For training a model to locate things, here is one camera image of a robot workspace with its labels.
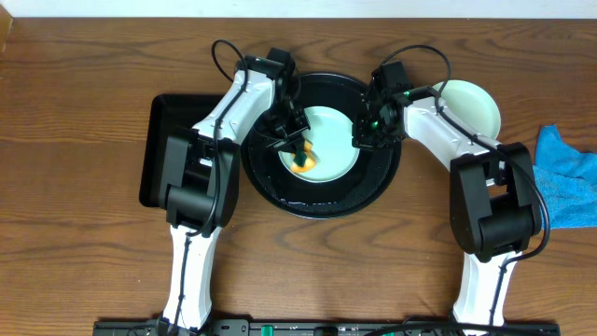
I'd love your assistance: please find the green yellow sponge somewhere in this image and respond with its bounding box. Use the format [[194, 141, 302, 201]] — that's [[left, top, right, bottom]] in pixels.
[[290, 140, 316, 174]]

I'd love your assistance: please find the light blue plate top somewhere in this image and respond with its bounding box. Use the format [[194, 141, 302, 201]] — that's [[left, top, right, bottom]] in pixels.
[[278, 106, 359, 183]]

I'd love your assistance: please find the light blue plate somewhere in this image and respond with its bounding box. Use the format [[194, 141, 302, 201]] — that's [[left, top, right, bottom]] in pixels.
[[278, 106, 359, 183], [441, 79, 502, 139]]

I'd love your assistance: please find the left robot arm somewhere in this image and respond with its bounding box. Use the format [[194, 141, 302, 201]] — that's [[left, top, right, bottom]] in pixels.
[[158, 65, 296, 335]]

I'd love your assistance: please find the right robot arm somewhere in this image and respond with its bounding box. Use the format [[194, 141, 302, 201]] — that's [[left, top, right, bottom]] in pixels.
[[353, 86, 548, 327]]

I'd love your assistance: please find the black round tray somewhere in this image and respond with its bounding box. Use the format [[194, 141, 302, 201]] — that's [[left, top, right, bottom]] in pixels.
[[241, 72, 401, 218]]

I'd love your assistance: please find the black rectangular tray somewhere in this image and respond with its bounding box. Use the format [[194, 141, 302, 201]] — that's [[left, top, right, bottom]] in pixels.
[[139, 93, 223, 207]]

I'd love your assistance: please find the blue cloth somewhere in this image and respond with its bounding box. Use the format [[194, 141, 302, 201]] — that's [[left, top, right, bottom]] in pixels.
[[534, 125, 596, 229]]

